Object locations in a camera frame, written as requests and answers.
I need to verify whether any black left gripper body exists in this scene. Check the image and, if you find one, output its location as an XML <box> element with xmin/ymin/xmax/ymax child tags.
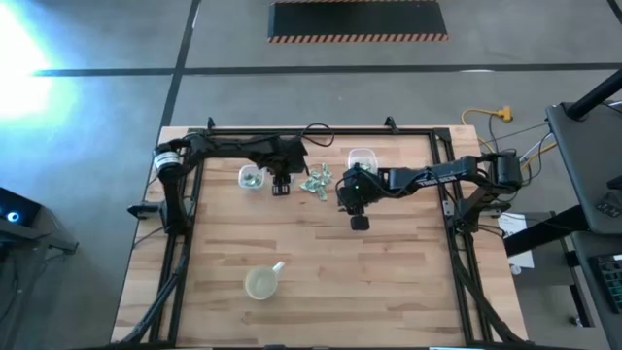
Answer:
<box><xmin>260</xmin><ymin>137</ymin><xmax>310</xmax><ymax>179</ymax></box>

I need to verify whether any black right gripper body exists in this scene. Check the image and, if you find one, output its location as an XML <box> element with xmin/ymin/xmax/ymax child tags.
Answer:
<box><xmin>335</xmin><ymin>164</ymin><xmax>391</xmax><ymax>217</ymax></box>

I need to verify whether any wide clear plastic container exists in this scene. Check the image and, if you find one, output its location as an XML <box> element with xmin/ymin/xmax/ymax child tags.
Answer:
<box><xmin>347</xmin><ymin>148</ymin><xmax>379</xmax><ymax>174</ymax></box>

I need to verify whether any small clear plastic container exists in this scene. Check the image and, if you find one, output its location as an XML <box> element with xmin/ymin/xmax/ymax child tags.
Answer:
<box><xmin>237</xmin><ymin>164</ymin><xmax>267</xmax><ymax>192</ymax></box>

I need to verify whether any cream ceramic mug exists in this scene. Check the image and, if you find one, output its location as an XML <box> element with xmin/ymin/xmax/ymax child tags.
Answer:
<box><xmin>243</xmin><ymin>261</ymin><xmax>287</xmax><ymax>301</ymax></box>

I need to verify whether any white paper sheet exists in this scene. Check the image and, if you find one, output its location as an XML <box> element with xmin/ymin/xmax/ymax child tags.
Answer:
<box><xmin>498</xmin><ymin>212</ymin><xmax>536</xmax><ymax>271</ymax></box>

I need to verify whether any black mat with striped edge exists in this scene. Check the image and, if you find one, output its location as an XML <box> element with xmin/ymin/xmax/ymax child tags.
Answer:
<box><xmin>267</xmin><ymin>0</ymin><xmax>449</xmax><ymax>44</ymax></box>

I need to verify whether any black desk support bar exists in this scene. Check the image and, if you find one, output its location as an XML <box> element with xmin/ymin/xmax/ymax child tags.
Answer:
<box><xmin>502</xmin><ymin>203</ymin><xmax>592</xmax><ymax>258</ymax></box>

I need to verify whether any grey side desk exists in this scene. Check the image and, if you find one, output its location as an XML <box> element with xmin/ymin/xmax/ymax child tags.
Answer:
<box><xmin>544</xmin><ymin>100</ymin><xmax>622</xmax><ymax>235</ymax></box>

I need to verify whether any grey keyboard tray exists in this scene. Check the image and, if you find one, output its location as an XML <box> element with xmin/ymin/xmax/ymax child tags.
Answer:
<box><xmin>569</xmin><ymin>230</ymin><xmax>622</xmax><ymax>350</ymax></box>

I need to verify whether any dark side stand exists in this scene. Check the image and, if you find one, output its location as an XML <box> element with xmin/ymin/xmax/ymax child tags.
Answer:
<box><xmin>0</xmin><ymin>213</ymin><xmax>80</xmax><ymax>350</ymax></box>

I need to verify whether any black slanted pole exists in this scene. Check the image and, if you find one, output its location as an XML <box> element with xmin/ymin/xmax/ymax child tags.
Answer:
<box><xmin>566</xmin><ymin>67</ymin><xmax>622</xmax><ymax>122</ymax></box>

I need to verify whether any black keyboard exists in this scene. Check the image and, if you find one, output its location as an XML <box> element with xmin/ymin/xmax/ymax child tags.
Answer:
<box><xmin>590</xmin><ymin>252</ymin><xmax>622</xmax><ymax>315</ymax></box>

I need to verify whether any black device with blue light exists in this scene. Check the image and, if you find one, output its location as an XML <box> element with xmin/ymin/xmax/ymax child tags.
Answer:
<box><xmin>0</xmin><ymin>187</ymin><xmax>43</xmax><ymax>228</ymax></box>

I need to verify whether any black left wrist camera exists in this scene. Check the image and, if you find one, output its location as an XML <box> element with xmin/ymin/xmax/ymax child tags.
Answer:
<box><xmin>271</xmin><ymin>176</ymin><xmax>292</xmax><ymax>197</ymax></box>

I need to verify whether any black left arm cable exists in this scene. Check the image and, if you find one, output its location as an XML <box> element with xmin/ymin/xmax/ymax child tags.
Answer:
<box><xmin>296</xmin><ymin>122</ymin><xmax>336</xmax><ymax>149</ymax></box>

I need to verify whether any black metal rig frame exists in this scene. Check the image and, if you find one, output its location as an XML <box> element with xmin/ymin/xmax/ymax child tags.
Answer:
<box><xmin>110</xmin><ymin>116</ymin><xmax>529</xmax><ymax>350</ymax></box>

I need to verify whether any yellow extension cord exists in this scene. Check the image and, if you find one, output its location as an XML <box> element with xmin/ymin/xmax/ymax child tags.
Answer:
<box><xmin>460</xmin><ymin>105</ymin><xmax>559</xmax><ymax>180</ymax></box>

